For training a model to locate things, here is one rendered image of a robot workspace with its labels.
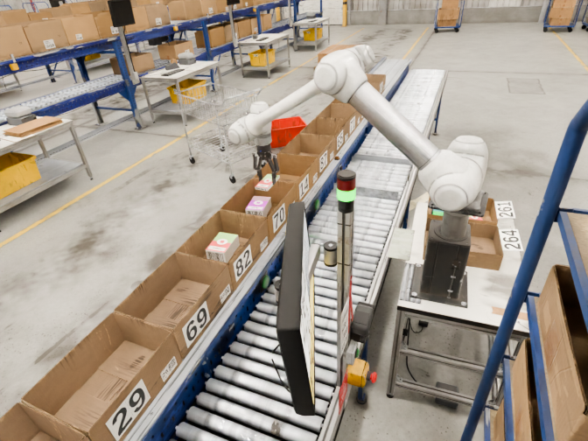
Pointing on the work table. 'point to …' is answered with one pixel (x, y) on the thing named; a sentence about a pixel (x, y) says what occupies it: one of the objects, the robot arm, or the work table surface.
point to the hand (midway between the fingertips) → (267, 178)
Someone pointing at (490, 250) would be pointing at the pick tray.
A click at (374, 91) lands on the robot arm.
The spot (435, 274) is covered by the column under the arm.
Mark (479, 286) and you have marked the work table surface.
